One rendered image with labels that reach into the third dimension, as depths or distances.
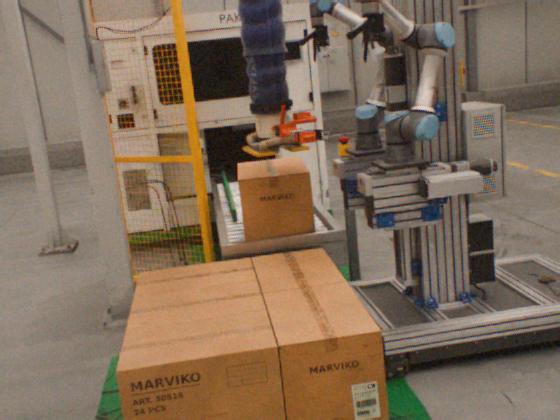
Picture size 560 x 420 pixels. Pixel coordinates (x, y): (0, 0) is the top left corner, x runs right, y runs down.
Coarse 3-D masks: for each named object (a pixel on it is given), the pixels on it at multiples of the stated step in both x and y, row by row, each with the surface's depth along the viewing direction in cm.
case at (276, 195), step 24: (240, 168) 418; (264, 168) 409; (288, 168) 400; (240, 192) 382; (264, 192) 383; (288, 192) 384; (312, 192) 385; (264, 216) 386; (288, 216) 387; (312, 216) 388
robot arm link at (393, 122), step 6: (396, 114) 326; (402, 114) 325; (408, 114) 327; (390, 120) 326; (396, 120) 325; (402, 120) 323; (390, 126) 327; (396, 126) 324; (390, 132) 328; (396, 132) 325; (390, 138) 329; (396, 138) 327; (402, 138) 326
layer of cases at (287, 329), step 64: (256, 256) 377; (320, 256) 365; (128, 320) 303; (192, 320) 295; (256, 320) 288; (320, 320) 281; (128, 384) 257; (192, 384) 260; (256, 384) 263; (320, 384) 267; (384, 384) 270
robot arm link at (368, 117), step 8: (368, 104) 382; (360, 112) 374; (368, 112) 373; (376, 112) 375; (360, 120) 375; (368, 120) 374; (376, 120) 376; (360, 128) 377; (368, 128) 375; (376, 128) 377
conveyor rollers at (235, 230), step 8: (232, 184) 591; (224, 192) 561; (232, 192) 560; (224, 200) 531; (240, 200) 527; (224, 208) 502; (240, 208) 499; (224, 216) 482; (240, 216) 474; (232, 224) 456; (240, 224) 449; (320, 224) 428; (232, 232) 432; (240, 232) 431; (232, 240) 413; (240, 240) 413
